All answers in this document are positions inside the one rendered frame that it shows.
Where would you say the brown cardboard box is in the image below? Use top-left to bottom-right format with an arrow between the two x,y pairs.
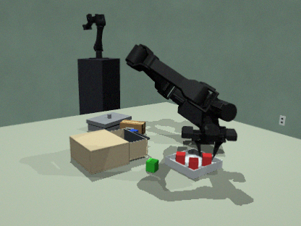
120,120 -> 145,134

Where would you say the red block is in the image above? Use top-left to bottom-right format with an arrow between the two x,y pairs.
202,153 -> 212,166
176,151 -> 185,165
188,157 -> 199,170

